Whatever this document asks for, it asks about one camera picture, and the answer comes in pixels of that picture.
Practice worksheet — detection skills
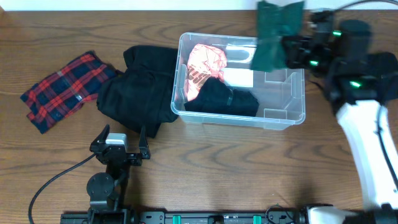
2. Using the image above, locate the clear plastic storage bin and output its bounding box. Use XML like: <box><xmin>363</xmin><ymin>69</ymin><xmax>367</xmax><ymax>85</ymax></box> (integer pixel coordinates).
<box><xmin>170</xmin><ymin>32</ymin><xmax>305</xmax><ymax>130</ymax></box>

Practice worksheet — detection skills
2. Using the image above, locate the large black folded garment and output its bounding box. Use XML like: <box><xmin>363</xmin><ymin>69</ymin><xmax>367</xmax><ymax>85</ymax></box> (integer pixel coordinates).
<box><xmin>96</xmin><ymin>45</ymin><xmax>178</xmax><ymax>138</ymax></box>

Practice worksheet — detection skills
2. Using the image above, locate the dark navy garment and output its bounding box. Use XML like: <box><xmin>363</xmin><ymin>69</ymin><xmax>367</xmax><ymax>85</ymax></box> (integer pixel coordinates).
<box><xmin>184</xmin><ymin>78</ymin><xmax>259</xmax><ymax>117</ymax></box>

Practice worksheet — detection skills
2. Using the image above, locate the red plaid folded cloth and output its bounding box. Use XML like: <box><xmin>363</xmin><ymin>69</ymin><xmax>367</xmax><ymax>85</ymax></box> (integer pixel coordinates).
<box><xmin>21</xmin><ymin>51</ymin><xmax>117</xmax><ymax>134</ymax></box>

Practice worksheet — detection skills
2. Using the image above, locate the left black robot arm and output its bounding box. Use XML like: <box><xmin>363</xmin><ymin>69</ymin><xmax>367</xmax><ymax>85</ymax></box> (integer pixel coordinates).
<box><xmin>86</xmin><ymin>124</ymin><xmax>151</xmax><ymax>212</ymax></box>

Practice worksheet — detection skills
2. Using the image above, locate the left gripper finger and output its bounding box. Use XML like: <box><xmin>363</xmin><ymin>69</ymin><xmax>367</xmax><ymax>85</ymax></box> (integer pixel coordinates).
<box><xmin>139</xmin><ymin>126</ymin><xmax>151</xmax><ymax>159</ymax></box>
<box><xmin>96</xmin><ymin>124</ymin><xmax>110</xmax><ymax>144</ymax></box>

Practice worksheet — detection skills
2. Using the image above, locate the pink printed shirt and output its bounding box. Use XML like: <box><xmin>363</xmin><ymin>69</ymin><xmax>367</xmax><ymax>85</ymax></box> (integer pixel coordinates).
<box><xmin>187</xmin><ymin>44</ymin><xmax>227</xmax><ymax>101</ymax></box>

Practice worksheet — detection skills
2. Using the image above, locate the left black cable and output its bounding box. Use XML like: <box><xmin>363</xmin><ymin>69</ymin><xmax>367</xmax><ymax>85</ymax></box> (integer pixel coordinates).
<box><xmin>27</xmin><ymin>152</ymin><xmax>98</xmax><ymax>224</ymax></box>

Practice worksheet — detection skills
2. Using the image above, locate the dark green cloth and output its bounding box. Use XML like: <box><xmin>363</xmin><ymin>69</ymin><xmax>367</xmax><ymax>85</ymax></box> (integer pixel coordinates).
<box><xmin>251</xmin><ymin>0</ymin><xmax>305</xmax><ymax>72</ymax></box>

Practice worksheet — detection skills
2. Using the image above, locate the black folded cloth far right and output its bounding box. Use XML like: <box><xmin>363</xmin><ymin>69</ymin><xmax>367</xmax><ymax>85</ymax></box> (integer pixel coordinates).
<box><xmin>371</xmin><ymin>52</ymin><xmax>397</xmax><ymax>105</ymax></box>

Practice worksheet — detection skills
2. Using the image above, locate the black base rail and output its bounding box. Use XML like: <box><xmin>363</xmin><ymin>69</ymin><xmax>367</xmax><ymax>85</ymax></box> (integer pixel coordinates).
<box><xmin>60</xmin><ymin>210</ymin><xmax>308</xmax><ymax>224</ymax></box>

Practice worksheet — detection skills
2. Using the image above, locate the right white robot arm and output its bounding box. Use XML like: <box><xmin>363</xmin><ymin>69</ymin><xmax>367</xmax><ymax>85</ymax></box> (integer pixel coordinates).
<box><xmin>282</xmin><ymin>11</ymin><xmax>397</xmax><ymax>223</ymax></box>

